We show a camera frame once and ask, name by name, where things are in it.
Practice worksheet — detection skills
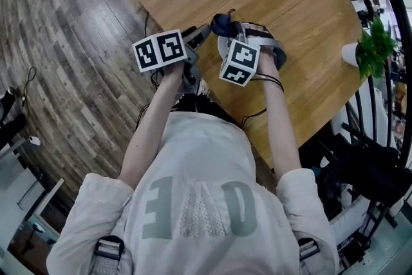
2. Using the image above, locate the black strap buckle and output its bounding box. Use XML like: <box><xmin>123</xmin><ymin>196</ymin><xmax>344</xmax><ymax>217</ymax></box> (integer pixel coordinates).
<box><xmin>95</xmin><ymin>235</ymin><xmax>125</xmax><ymax>258</ymax></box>
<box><xmin>297</xmin><ymin>237</ymin><xmax>320</xmax><ymax>260</ymax></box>

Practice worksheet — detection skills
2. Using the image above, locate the white round plate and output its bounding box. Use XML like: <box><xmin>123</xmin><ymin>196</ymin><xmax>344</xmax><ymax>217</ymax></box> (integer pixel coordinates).
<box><xmin>217</xmin><ymin>34</ymin><xmax>234</xmax><ymax>59</ymax></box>

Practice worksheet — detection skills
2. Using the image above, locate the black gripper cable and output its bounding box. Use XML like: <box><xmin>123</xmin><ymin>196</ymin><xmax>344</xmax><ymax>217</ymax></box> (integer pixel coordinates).
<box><xmin>239</xmin><ymin>108</ymin><xmax>268</xmax><ymax>129</ymax></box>

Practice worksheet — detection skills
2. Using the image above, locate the person's left forearm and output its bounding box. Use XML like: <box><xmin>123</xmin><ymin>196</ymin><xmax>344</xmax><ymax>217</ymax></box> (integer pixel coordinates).
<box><xmin>117</xmin><ymin>66</ymin><xmax>184</xmax><ymax>191</ymax></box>

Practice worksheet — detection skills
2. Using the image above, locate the dark blue cloth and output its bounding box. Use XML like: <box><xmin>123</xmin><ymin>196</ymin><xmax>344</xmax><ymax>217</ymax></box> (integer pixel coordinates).
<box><xmin>211</xmin><ymin>12</ymin><xmax>241</xmax><ymax>38</ymax></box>

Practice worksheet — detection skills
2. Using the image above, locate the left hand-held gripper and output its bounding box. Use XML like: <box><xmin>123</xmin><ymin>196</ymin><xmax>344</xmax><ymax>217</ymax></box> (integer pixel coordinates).
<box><xmin>132</xmin><ymin>24</ymin><xmax>212</xmax><ymax>88</ymax></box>

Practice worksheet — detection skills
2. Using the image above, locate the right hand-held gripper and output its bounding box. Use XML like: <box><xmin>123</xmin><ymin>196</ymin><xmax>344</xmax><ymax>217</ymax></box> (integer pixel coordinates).
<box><xmin>219</xmin><ymin>21</ymin><xmax>288</xmax><ymax>87</ymax></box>

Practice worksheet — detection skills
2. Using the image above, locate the white ribbed radiator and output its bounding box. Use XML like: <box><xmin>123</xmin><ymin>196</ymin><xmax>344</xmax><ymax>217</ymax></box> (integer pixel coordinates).
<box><xmin>328</xmin><ymin>196</ymin><xmax>374</xmax><ymax>242</ymax></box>

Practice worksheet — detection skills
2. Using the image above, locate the person's right forearm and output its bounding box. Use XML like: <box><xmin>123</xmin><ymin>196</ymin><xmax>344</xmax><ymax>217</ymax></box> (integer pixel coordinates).
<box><xmin>257</xmin><ymin>48</ymin><xmax>302</xmax><ymax>183</ymax></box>

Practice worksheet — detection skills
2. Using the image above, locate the green plant in white pot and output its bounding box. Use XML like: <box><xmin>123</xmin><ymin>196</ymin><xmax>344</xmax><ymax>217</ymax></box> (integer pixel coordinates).
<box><xmin>341</xmin><ymin>16</ymin><xmax>397</xmax><ymax>80</ymax></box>

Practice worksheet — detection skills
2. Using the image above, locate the person's white shirt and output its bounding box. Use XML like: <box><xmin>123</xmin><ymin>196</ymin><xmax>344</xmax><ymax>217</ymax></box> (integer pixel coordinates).
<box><xmin>46</xmin><ymin>111</ymin><xmax>339</xmax><ymax>275</ymax></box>

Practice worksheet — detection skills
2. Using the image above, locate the black bag on chair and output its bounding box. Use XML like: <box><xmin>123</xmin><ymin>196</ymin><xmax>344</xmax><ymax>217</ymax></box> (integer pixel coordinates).
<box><xmin>321</xmin><ymin>133</ymin><xmax>412</xmax><ymax>213</ymax></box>

